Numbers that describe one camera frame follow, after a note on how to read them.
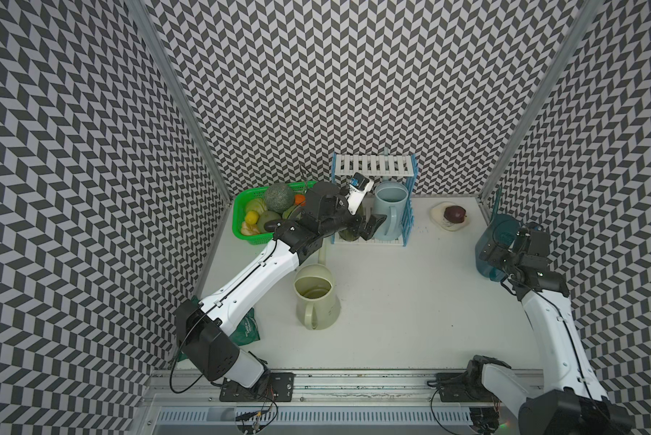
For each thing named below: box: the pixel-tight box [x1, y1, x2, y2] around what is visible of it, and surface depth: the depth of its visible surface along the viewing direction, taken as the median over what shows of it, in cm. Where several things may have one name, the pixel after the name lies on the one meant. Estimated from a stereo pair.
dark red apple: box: [443, 204, 467, 224], surface depth 109 cm
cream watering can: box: [293, 236, 341, 330], surface depth 74 cm
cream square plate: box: [429, 201, 455, 232], surface depth 113 cm
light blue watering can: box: [372, 175, 409, 242], surface depth 93 cm
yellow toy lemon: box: [244, 210, 259, 225], surface depth 103 cm
